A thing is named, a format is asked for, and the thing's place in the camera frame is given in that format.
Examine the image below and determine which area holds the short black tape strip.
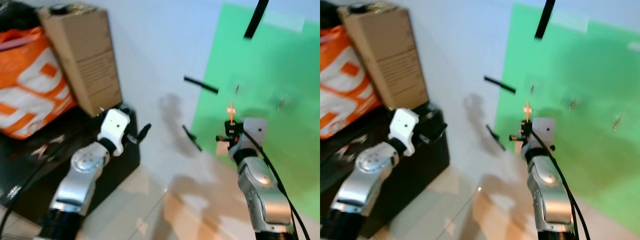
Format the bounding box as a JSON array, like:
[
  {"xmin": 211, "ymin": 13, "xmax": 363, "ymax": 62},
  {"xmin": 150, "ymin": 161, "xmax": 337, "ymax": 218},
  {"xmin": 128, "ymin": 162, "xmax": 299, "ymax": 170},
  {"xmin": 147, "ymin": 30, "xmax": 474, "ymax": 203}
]
[
  {"xmin": 485, "ymin": 123, "xmax": 506, "ymax": 152},
  {"xmin": 181, "ymin": 124, "xmax": 204, "ymax": 153}
]

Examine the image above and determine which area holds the black cabinet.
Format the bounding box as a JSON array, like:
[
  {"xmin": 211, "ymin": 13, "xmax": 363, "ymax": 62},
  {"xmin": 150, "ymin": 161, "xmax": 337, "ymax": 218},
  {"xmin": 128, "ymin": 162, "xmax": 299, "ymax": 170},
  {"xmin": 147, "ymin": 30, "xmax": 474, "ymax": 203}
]
[
  {"xmin": 320, "ymin": 102, "xmax": 451, "ymax": 240},
  {"xmin": 0, "ymin": 102, "xmax": 141, "ymax": 227}
]

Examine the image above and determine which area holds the brown cardboard box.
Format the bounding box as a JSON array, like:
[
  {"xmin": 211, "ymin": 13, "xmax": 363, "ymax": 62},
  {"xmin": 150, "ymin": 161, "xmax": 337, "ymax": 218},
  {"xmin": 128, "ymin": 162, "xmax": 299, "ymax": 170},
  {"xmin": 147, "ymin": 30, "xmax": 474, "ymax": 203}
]
[
  {"xmin": 37, "ymin": 4, "xmax": 124, "ymax": 119},
  {"xmin": 337, "ymin": 3, "xmax": 430, "ymax": 111}
]

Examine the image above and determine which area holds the orange white shopping bag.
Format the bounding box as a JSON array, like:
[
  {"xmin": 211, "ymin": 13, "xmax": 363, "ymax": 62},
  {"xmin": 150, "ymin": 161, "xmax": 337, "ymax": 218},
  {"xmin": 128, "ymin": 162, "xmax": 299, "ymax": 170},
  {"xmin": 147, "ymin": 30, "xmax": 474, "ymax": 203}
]
[
  {"xmin": 320, "ymin": 25, "xmax": 384, "ymax": 141},
  {"xmin": 0, "ymin": 26, "xmax": 79, "ymax": 140}
]

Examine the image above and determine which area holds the long black tape strip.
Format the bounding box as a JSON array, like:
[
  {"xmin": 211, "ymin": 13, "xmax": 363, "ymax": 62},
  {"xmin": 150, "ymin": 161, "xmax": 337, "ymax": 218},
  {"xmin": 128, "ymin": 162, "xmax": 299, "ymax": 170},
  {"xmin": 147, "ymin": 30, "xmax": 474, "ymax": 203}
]
[
  {"xmin": 533, "ymin": 0, "xmax": 557, "ymax": 41},
  {"xmin": 243, "ymin": 0, "xmax": 270, "ymax": 40}
]

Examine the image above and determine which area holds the clear tape strip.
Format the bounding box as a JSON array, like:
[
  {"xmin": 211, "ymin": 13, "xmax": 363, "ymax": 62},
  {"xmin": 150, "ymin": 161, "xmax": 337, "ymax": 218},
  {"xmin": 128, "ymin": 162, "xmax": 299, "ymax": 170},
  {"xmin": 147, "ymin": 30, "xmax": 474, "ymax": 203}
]
[
  {"xmin": 552, "ymin": 10, "xmax": 590, "ymax": 34},
  {"xmin": 264, "ymin": 10, "xmax": 305, "ymax": 34}
]

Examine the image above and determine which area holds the black bag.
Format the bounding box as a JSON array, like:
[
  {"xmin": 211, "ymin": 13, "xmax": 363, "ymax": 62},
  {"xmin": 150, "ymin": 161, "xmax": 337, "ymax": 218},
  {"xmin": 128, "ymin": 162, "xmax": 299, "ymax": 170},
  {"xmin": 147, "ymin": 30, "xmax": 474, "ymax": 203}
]
[
  {"xmin": 0, "ymin": 0, "xmax": 44, "ymax": 34},
  {"xmin": 320, "ymin": 0, "xmax": 346, "ymax": 29}
]

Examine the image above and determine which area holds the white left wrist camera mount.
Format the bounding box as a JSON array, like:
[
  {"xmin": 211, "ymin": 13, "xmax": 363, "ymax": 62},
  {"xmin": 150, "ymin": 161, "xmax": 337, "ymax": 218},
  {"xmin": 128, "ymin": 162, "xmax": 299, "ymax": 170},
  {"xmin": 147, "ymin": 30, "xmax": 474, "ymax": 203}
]
[
  {"xmin": 389, "ymin": 107, "xmax": 420, "ymax": 156},
  {"xmin": 96, "ymin": 107, "xmax": 132, "ymax": 157}
]

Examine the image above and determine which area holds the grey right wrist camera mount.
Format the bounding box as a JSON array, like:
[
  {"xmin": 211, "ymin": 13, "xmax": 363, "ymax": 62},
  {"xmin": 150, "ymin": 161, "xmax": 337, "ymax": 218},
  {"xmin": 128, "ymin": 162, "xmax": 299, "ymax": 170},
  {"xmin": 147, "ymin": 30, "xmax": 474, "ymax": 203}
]
[
  {"xmin": 239, "ymin": 117, "xmax": 268, "ymax": 151},
  {"xmin": 530, "ymin": 117, "xmax": 557, "ymax": 151}
]

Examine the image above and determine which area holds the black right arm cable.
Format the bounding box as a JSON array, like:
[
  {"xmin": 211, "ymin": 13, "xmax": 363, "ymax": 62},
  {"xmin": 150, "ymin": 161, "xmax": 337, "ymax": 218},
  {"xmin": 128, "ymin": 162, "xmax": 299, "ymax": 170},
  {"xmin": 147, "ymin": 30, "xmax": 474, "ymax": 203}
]
[
  {"xmin": 532, "ymin": 130, "xmax": 581, "ymax": 240},
  {"xmin": 243, "ymin": 130, "xmax": 299, "ymax": 240}
]

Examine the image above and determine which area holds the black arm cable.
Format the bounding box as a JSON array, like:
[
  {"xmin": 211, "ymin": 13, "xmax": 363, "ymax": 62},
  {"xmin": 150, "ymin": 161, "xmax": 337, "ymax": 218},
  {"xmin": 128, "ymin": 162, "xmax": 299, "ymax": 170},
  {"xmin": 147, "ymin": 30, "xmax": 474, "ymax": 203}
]
[
  {"xmin": 532, "ymin": 130, "xmax": 581, "ymax": 240},
  {"xmin": 243, "ymin": 130, "xmax": 299, "ymax": 240},
  {"xmin": 0, "ymin": 142, "xmax": 69, "ymax": 239}
]

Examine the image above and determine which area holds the green wall sheet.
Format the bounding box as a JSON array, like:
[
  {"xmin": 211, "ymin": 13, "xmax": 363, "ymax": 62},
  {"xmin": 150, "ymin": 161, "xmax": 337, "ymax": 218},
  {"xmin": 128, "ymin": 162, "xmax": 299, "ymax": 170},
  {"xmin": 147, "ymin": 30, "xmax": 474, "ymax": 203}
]
[
  {"xmin": 493, "ymin": 2, "xmax": 640, "ymax": 221},
  {"xmin": 191, "ymin": 2, "xmax": 321, "ymax": 221}
]

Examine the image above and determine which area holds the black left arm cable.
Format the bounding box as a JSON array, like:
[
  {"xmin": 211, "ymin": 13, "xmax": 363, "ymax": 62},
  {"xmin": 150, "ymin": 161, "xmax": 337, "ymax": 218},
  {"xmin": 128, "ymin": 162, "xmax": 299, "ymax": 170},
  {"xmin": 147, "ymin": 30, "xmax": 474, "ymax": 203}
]
[{"xmin": 0, "ymin": 142, "xmax": 69, "ymax": 239}]

